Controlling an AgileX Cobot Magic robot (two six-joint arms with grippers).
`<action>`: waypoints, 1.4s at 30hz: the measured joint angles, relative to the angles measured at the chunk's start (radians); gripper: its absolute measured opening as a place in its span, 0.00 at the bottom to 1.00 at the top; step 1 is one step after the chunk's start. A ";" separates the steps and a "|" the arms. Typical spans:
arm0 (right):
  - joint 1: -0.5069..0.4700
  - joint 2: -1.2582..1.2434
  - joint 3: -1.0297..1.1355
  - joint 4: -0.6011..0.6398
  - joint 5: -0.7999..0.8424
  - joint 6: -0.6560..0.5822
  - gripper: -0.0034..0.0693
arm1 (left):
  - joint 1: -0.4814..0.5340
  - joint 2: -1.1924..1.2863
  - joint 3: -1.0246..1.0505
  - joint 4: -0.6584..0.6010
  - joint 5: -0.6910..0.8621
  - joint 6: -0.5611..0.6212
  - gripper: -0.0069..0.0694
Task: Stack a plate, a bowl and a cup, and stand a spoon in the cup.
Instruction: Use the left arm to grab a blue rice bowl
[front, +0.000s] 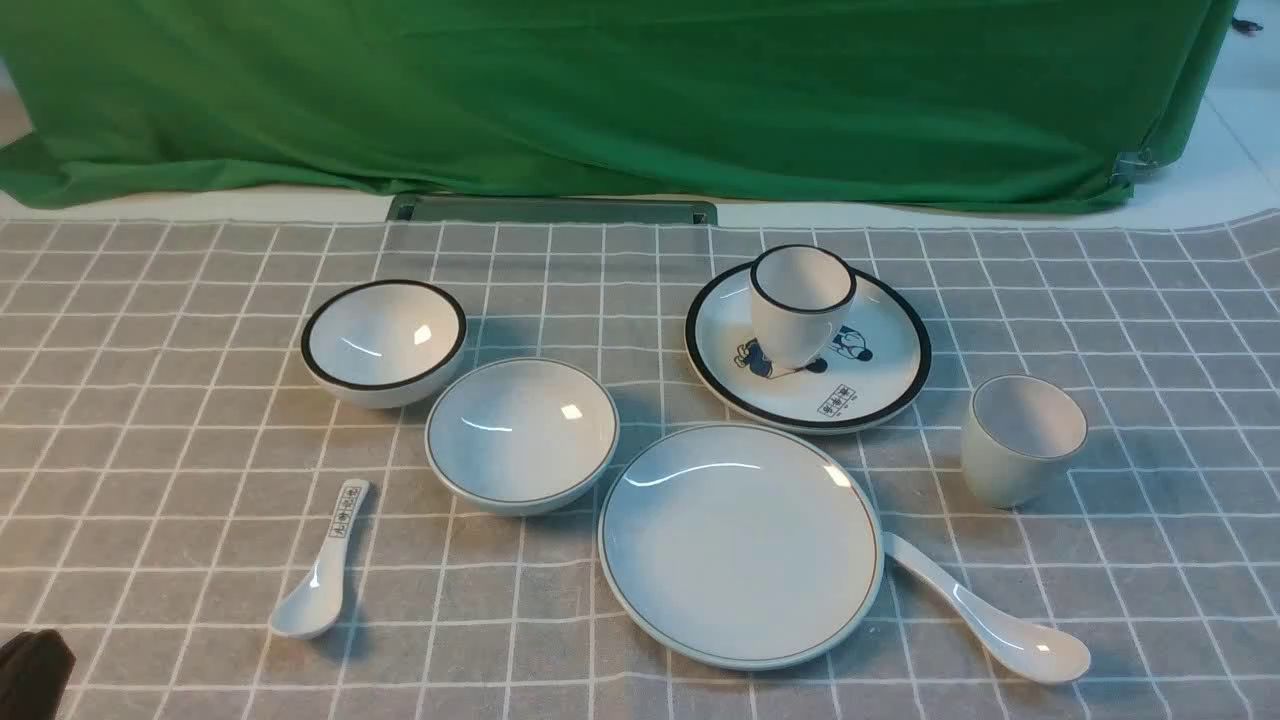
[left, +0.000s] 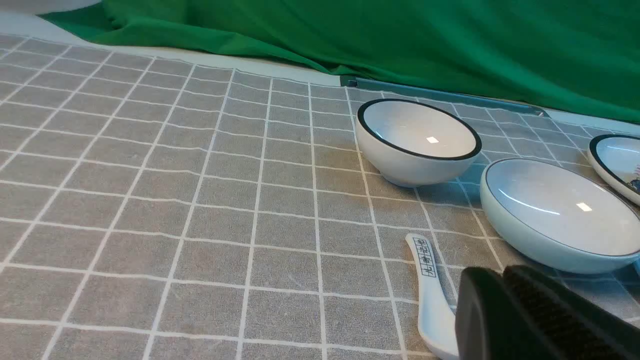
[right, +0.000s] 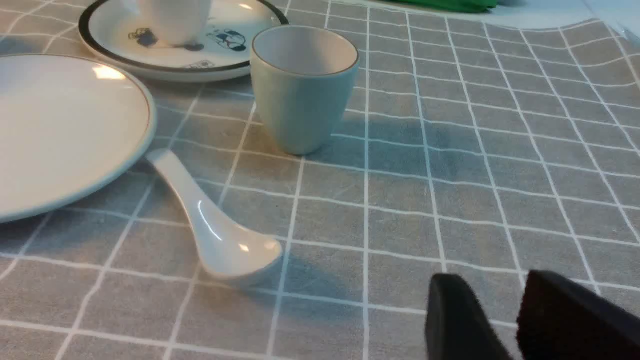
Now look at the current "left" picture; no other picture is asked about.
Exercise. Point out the green backdrop cloth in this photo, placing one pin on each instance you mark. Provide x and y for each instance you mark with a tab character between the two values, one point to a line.
579	56

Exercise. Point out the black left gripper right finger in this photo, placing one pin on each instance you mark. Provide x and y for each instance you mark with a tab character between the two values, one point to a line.
566	325

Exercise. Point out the white spoon with characters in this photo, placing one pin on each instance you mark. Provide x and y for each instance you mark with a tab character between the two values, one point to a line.
435	319

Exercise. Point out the pale blue shallow bowl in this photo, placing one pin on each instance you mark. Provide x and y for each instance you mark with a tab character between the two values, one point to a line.
559	218

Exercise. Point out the white plate black rim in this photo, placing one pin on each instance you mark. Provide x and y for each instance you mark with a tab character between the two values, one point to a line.
616	159

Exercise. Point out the white bowl black rim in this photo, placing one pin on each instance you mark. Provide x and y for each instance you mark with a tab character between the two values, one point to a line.
412	144

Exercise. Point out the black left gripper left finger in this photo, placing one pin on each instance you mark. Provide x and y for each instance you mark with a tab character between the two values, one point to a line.
489	325

